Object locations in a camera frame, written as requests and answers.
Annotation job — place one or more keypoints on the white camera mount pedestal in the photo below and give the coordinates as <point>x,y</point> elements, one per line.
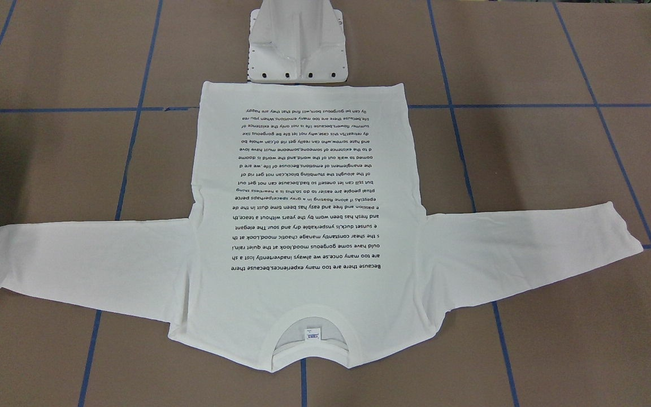
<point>297,42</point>

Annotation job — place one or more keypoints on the white long-sleeve printed shirt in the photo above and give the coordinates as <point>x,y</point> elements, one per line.
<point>307,237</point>

